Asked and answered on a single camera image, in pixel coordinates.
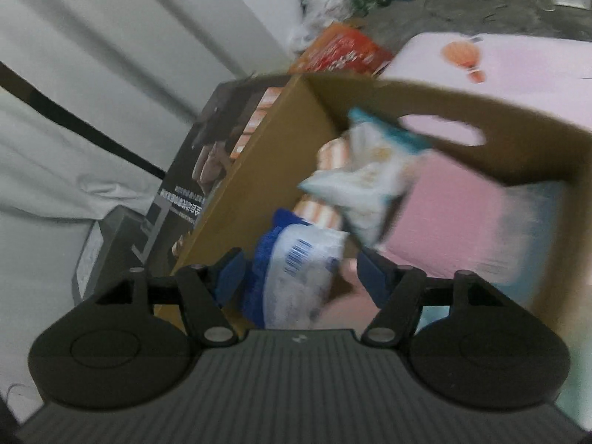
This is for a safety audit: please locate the brown cardboard box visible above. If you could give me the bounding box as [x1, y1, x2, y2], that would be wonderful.
[155, 74, 592, 334]

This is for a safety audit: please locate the orange striped cloth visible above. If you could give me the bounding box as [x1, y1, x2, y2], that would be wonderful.
[296, 139, 352, 232]

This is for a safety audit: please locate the dark grey box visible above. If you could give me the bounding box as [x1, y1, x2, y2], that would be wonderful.
[71, 206, 158, 301]

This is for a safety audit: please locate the pile of white bags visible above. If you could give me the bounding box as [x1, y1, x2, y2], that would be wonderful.
[289, 0, 352, 54]

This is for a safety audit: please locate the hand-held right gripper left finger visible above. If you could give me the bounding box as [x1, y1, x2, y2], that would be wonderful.
[88, 247, 247, 345]

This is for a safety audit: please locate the pink balloon-print bed sheet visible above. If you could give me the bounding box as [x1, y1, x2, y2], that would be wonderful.
[384, 32, 592, 149]

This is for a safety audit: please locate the white tissue packet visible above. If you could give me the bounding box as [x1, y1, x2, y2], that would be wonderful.
[298, 107, 433, 253]

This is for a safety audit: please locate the orange printed box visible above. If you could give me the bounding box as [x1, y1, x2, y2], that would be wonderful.
[290, 23, 394, 77]

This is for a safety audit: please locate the blue soft packet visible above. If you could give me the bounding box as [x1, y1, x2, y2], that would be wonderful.
[240, 208, 350, 329]

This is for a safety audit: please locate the light blue towel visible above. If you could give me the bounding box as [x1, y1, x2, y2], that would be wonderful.
[485, 180, 569, 306]

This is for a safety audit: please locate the pink towel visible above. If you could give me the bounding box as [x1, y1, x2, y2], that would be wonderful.
[384, 152, 523, 283]

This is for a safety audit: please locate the black printed carton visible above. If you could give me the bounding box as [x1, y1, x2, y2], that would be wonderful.
[143, 78, 297, 264]

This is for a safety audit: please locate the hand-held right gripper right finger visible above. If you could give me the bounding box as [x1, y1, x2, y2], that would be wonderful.
[357, 247, 514, 347]

